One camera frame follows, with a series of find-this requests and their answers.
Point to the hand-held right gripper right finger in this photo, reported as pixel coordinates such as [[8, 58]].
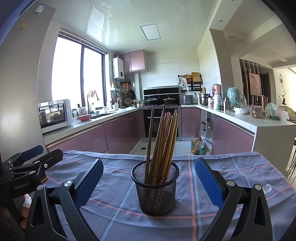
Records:
[[208, 180]]

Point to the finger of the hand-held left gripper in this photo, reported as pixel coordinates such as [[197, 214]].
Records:
[[53, 156], [34, 150]]

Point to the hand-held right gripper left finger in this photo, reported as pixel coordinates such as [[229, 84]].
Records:
[[92, 178]]

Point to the black mesh utensil holder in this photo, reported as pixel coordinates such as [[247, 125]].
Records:
[[155, 199]]

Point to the bunch of wooden chopsticks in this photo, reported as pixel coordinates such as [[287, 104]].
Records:
[[165, 139]]

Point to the person's left hand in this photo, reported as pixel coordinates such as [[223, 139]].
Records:
[[26, 201]]

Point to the blue plaid tablecloth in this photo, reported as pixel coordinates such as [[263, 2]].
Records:
[[242, 176]]

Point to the cooking oil bottle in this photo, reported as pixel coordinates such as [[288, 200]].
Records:
[[196, 146]]

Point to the white plastic bag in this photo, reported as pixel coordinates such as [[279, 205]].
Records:
[[207, 143]]

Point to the white countertop oven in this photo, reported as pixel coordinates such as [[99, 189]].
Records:
[[67, 113]]

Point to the pink base cabinets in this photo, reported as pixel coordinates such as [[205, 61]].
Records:
[[231, 139], [120, 134]]

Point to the pink bowl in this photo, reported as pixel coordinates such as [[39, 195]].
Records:
[[84, 117]]

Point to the grey refrigerator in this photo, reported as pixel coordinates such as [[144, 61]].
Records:
[[20, 81]]

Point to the beige hanging cloth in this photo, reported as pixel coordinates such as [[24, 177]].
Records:
[[93, 94]]

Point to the white bowl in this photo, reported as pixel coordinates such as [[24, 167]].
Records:
[[241, 110]]

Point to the steel thermos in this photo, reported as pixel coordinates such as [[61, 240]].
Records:
[[227, 104]]

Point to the white bottle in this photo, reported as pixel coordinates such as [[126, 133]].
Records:
[[217, 102]]

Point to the black built-in oven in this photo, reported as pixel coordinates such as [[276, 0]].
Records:
[[156, 120]]

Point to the steel stock pot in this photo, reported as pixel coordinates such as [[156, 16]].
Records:
[[204, 99]]

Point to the silver rice cooker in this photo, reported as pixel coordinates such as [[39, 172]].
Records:
[[187, 99]]

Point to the clear egg box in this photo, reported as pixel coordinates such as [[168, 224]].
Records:
[[256, 112]]

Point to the large kitchen window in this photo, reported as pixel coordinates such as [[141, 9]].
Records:
[[67, 69]]

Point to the mint green appliance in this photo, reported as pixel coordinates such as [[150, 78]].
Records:
[[234, 97]]

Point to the black pan with lid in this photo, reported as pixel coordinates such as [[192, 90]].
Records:
[[170, 100]]

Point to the pink kettle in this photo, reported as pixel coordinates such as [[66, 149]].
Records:
[[217, 89]]

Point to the hanging frying pan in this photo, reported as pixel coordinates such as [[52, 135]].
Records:
[[131, 94]]

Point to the plastic bag of greens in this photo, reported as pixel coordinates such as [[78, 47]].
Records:
[[276, 112]]

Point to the black wok with lid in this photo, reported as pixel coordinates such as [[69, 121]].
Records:
[[151, 100]]

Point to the black range hood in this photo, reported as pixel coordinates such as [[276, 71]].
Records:
[[161, 90]]

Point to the white water heater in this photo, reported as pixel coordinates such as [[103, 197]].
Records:
[[118, 68]]

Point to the striped dark curtain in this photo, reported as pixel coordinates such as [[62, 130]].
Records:
[[244, 76]]

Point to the ceiling light panel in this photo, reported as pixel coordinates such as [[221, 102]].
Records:
[[150, 32]]

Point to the black wall rack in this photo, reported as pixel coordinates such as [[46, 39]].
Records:
[[196, 85]]

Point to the pink wall painting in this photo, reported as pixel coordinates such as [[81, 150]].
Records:
[[254, 83]]

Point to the round wall clock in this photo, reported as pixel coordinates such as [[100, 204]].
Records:
[[282, 80]]

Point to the pink wall cabinet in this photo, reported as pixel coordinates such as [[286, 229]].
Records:
[[137, 61]]

